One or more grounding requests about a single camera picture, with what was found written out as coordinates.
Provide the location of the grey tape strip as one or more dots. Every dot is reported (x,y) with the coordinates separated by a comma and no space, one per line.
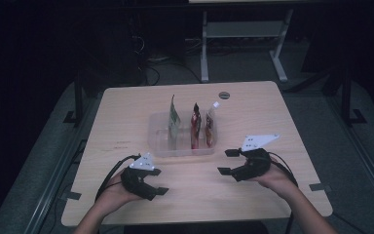
(71,195)
(319,187)

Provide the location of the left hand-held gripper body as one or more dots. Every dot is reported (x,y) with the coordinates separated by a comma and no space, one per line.
(136,182)

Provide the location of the person's left hand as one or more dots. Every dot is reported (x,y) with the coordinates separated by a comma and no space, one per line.
(113,195)

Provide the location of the green snack packet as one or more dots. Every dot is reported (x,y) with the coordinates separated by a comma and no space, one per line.
(174,120)

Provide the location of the clear plastic container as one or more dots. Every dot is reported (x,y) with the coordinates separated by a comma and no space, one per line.
(162,139)

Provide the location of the red snack packet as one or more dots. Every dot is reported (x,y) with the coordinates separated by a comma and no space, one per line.
(195,126)

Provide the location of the clear spouted pouch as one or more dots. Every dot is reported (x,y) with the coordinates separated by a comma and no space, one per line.
(210,126)

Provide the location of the person's right hand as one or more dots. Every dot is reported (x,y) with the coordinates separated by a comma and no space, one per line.
(277,180)

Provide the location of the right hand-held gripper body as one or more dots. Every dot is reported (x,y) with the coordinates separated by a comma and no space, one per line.
(254,164)

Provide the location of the white desk frame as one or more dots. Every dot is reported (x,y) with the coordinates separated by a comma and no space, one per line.
(243,29)

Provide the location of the grey table grommet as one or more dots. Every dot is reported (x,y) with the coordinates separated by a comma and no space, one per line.
(224,95)

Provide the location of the black metal stand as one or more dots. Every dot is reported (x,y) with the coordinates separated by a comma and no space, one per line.
(78,104)
(345,97)

